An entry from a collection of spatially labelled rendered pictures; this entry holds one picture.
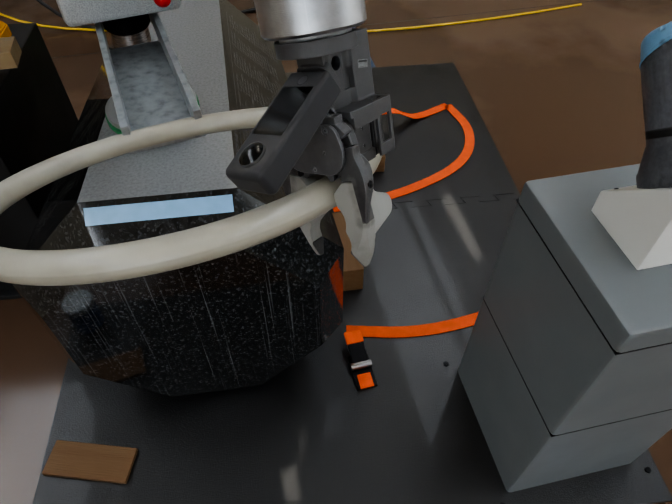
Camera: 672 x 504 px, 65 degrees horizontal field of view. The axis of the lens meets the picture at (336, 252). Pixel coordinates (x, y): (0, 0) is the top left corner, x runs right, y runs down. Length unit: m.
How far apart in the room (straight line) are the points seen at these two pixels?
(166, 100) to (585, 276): 0.82
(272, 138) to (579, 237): 0.80
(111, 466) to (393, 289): 1.09
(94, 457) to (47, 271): 1.36
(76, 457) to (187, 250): 1.44
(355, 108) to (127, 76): 0.68
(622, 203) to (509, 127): 1.81
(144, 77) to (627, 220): 0.93
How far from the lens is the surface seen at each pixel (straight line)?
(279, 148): 0.42
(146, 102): 1.01
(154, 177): 1.25
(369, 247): 0.50
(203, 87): 1.52
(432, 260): 2.11
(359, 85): 0.50
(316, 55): 0.45
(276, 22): 0.45
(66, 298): 1.37
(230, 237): 0.44
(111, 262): 0.46
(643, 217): 1.08
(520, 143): 2.79
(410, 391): 1.79
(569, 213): 1.17
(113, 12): 1.18
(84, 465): 1.82
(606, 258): 1.11
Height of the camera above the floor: 1.60
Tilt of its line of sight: 49 degrees down
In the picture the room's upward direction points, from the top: straight up
